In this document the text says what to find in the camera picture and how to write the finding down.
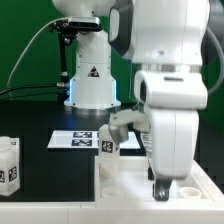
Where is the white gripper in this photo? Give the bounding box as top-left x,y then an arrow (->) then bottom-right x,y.
133,105 -> 201,202

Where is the white square table top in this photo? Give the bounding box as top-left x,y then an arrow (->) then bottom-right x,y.
94,156 -> 224,207

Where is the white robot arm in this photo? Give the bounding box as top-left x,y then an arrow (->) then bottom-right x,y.
53,0 -> 211,201

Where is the white sheet with tags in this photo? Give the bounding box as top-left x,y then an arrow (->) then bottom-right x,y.
47,130 -> 140,149

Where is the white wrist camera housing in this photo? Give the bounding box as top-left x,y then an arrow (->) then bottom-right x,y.
108,109 -> 149,144

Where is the grey braided robot cable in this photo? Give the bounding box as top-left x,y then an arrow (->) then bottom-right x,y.
204,26 -> 224,96

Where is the black cable on table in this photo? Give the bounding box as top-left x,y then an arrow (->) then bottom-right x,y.
0,83 -> 70,100

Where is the white camera cable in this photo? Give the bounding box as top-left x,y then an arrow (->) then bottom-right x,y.
5,17 -> 64,98

